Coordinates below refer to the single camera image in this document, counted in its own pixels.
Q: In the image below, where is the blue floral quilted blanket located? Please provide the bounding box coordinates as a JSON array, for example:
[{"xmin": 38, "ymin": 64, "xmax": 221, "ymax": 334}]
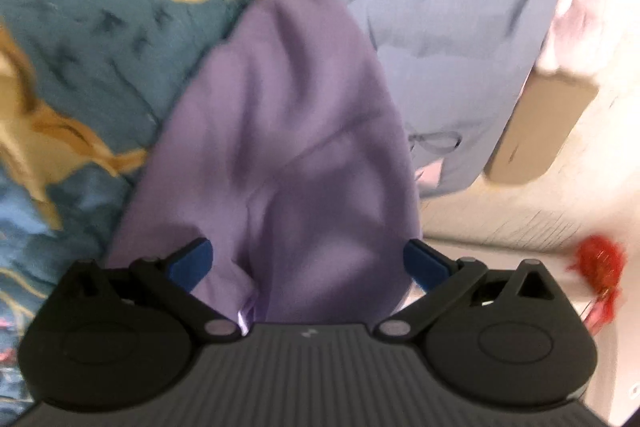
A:
[{"xmin": 0, "ymin": 0, "xmax": 331, "ymax": 408}]

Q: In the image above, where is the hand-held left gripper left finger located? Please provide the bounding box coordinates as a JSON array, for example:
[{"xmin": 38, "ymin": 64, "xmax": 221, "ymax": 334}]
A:
[{"xmin": 52, "ymin": 238, "xmax": 243, "ymax": 342}]

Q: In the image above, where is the grey printed sofa cover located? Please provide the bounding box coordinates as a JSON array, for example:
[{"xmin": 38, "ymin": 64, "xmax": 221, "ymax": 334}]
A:
[{"xmin": 310, "ymin": 0, "xmax": 573, "ymax": 200}]

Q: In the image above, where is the beige headboard cushion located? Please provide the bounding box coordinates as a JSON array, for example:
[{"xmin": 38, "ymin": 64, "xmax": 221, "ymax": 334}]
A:
[{"xmin": 484, "ymin": 67, "xmax": 599, "ymax": 186}]

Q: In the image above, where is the red tassel ornament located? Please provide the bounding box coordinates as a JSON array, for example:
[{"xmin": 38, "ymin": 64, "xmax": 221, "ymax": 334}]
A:
[{"xmin": 565, "ymin": 236, "xmax": 628, "ymax": 333}]

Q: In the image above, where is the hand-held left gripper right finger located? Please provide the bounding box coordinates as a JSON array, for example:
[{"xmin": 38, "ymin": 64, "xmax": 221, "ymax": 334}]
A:
[{"xmin": 375, "ymin": 239, "xmax": 566, "ymax": 342}]

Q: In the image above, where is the purple sweatshirt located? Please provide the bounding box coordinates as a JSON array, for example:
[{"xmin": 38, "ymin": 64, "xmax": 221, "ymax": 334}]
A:
[{"xmin": 107, "ymin": 0, "xmax": 421, "ymax": 333}]

